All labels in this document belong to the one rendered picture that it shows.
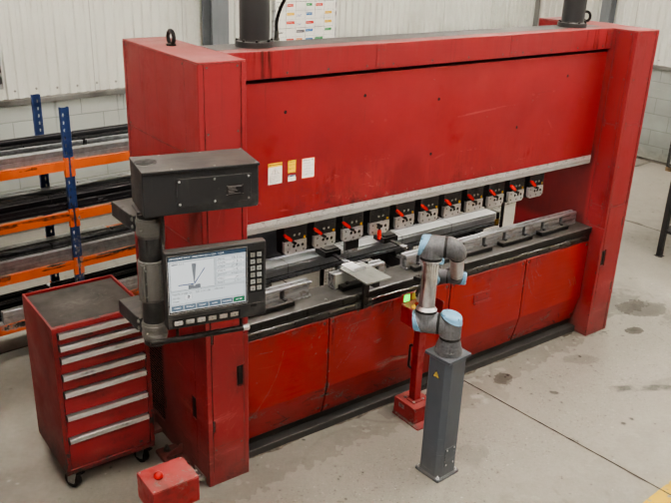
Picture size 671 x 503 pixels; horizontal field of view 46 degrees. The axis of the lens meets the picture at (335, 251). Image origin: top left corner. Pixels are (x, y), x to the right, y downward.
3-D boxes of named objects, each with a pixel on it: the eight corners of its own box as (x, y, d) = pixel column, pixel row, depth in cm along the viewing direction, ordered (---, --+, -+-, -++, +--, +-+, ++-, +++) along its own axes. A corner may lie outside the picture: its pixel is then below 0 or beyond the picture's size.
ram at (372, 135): (227, 240, 416) (225, 86, 385) (220, 236, 422) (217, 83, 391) (589, 163, 582) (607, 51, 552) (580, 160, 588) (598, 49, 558)
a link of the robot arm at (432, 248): (437, 337, 421) (447, 239, 405) (409, 334, 423) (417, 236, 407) (439, 329, 432) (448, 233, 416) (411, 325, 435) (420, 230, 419)
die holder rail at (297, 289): (236, 316, 437) (236, 300, 433) (231, 312, 441) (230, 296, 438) (311, 295, 465) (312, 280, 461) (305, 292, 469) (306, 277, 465)
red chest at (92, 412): (70, 496, 426) (52, 330, 389) (41, 449, 464) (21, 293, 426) (157, 464, 454) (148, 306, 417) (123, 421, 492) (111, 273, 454)
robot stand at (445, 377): (458, 471, 458) (471, 352, 429) (437, 483, 447) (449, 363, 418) (435, 456, 471) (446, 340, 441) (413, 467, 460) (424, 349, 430)
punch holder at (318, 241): (314, 249, 452) (315, 222, 446) (306, 245, 458) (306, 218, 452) (335, 244, 461) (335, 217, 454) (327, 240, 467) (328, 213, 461)
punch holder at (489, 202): (486, 208, 530) (489, 185, 524) (477, 205, 536) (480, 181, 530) (502, 205, 538) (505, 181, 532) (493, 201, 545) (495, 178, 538)
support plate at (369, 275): (366, 285, 453) (366, 283, 453) (339, 269, 473) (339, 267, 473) (390, 278, 463) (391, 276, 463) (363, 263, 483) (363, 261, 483)
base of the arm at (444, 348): (468, 352, 429) (469, 336, 425) (449, 361, 420) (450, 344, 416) (447, 341, 439) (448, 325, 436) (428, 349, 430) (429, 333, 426)
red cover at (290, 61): (227, 83, 383) (226, 53, 378) (217, 79, 391) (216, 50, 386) (610, 48, 550) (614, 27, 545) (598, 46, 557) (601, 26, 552)
